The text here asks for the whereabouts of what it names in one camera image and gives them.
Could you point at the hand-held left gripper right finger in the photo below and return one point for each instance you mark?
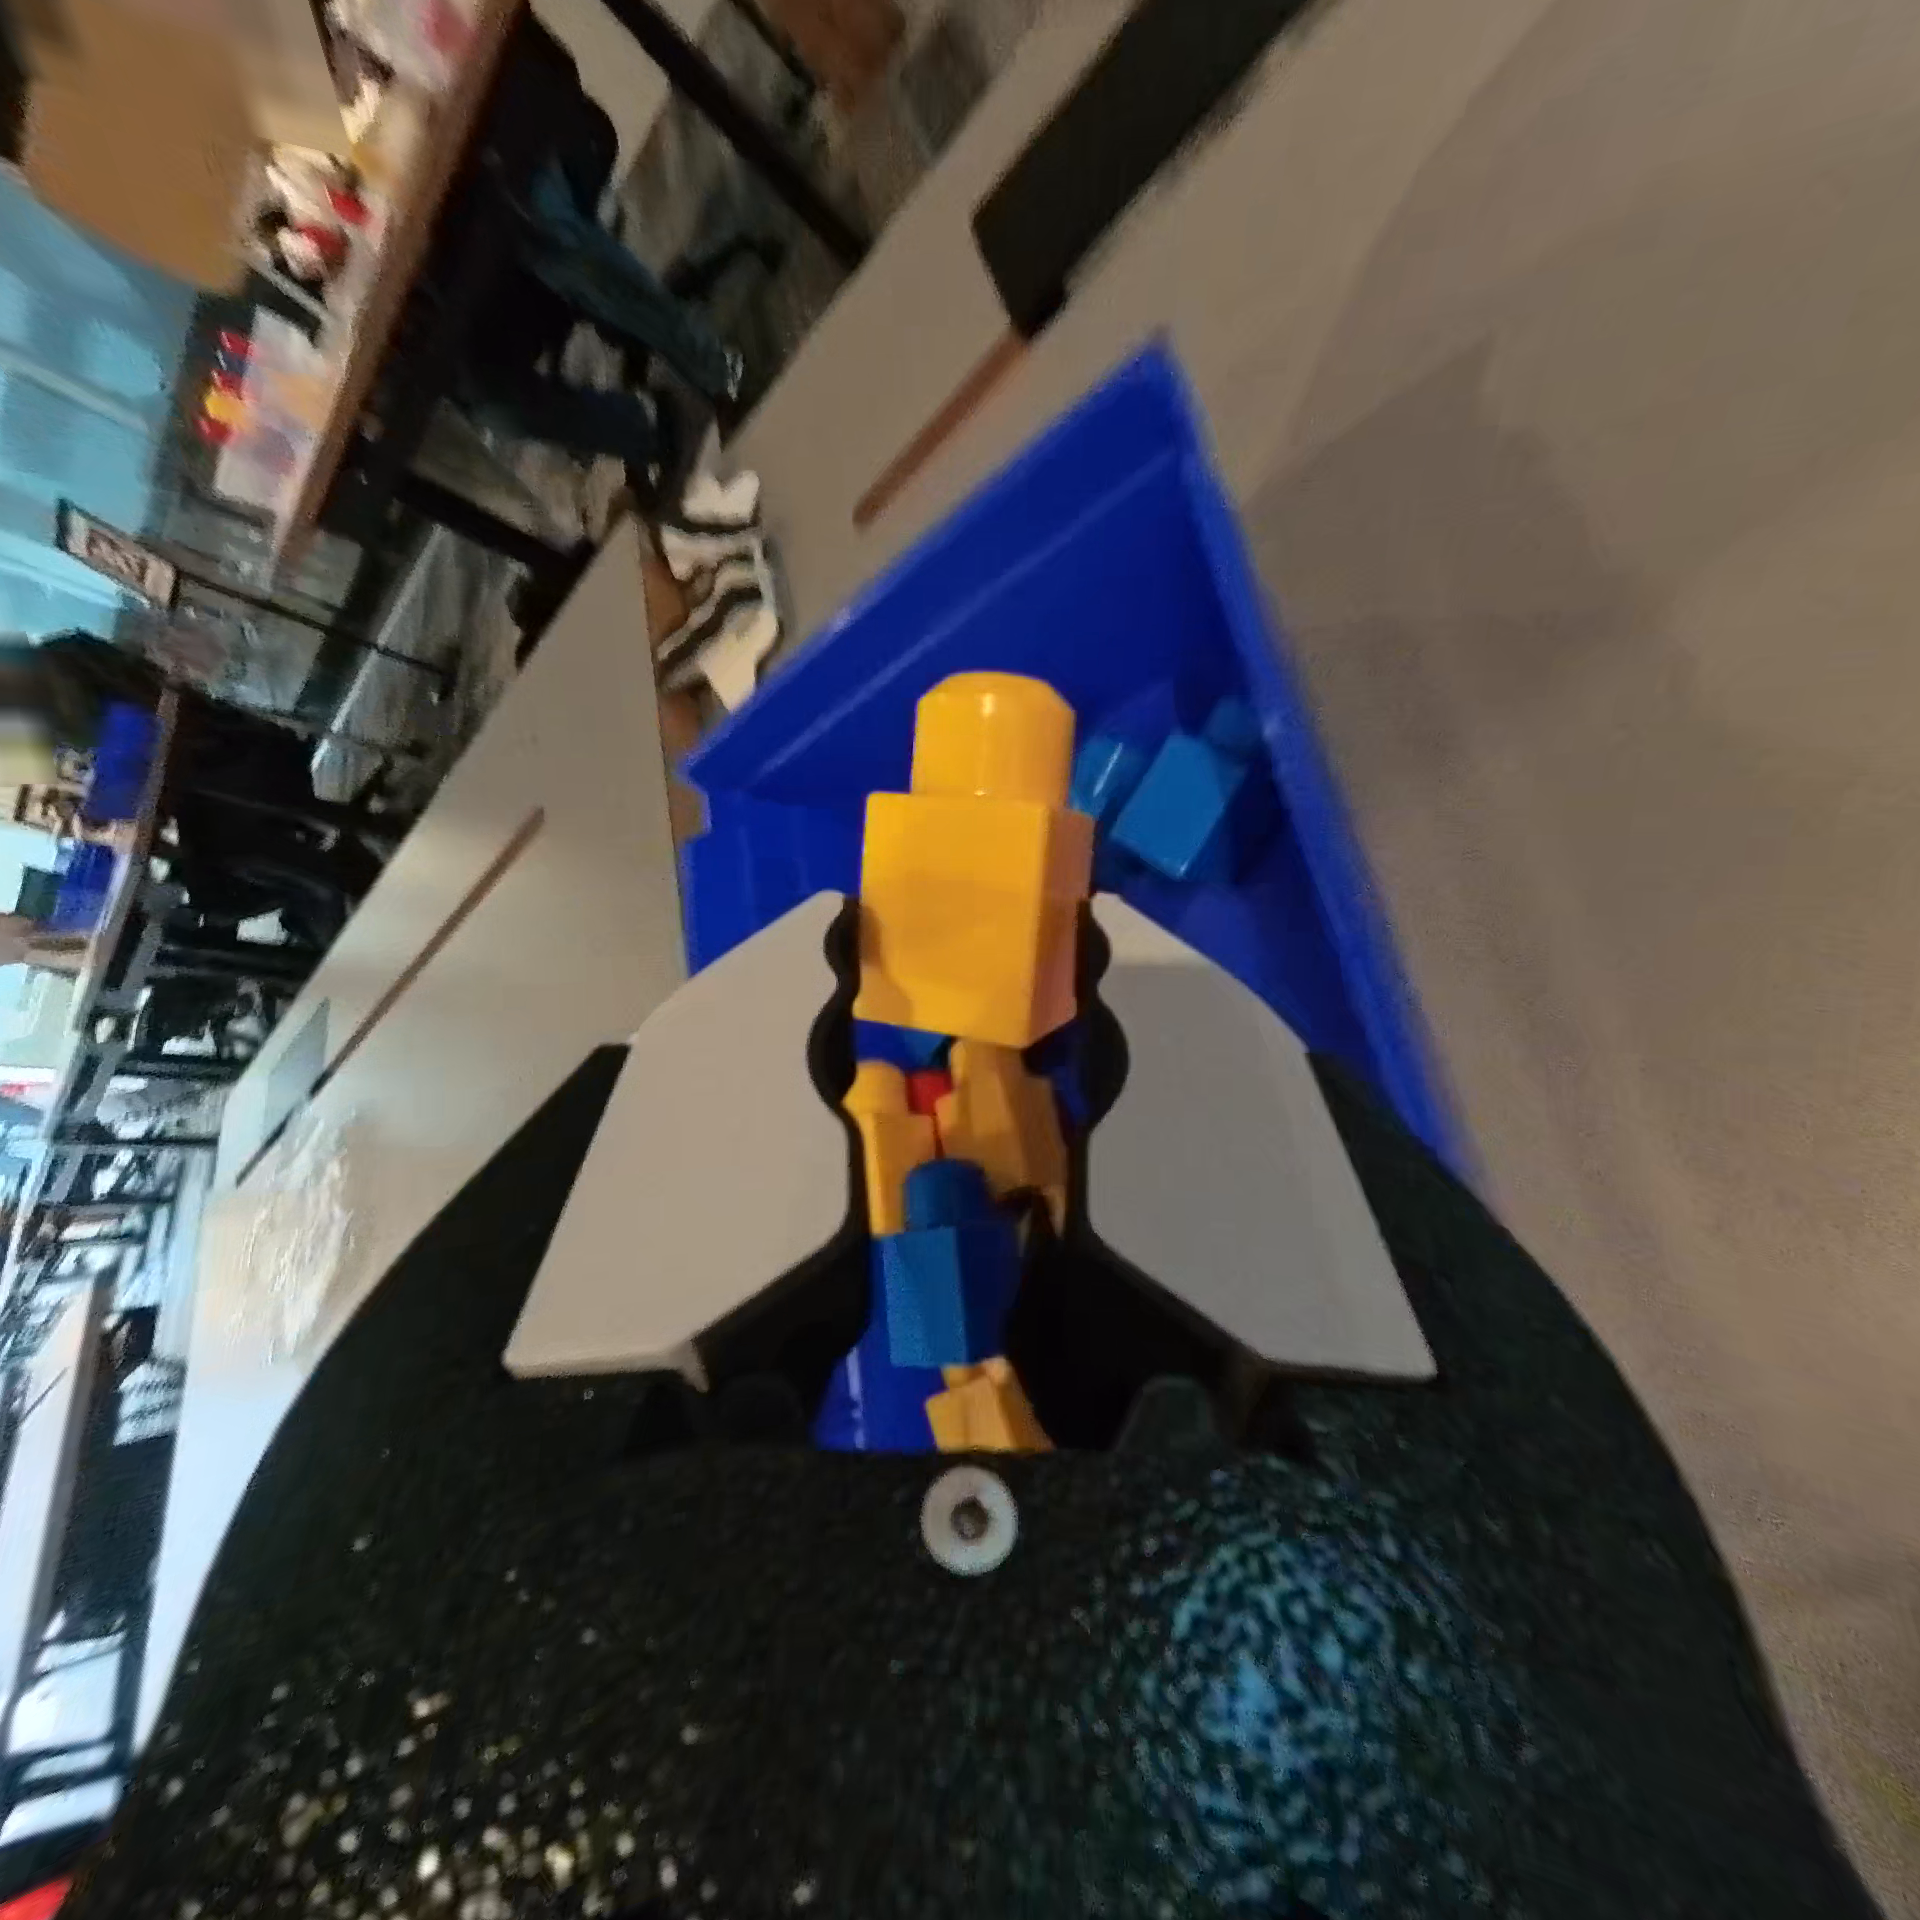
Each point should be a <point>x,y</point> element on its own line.
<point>1244,1184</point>

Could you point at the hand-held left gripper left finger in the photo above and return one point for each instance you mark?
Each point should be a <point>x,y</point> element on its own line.
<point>675,1184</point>

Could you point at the pile of toy blocks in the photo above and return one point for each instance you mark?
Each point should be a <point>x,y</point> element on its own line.
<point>1184,810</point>

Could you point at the yellow mega block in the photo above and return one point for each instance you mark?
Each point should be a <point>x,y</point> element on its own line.
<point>960,902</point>

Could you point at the blue plastic bin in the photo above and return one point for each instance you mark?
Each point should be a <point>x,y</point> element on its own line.
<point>975,599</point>

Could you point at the black white striped cloth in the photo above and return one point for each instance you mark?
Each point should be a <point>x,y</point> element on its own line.
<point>721,586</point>

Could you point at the black table mat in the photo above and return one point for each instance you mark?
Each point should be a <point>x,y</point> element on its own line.
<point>1109,165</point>

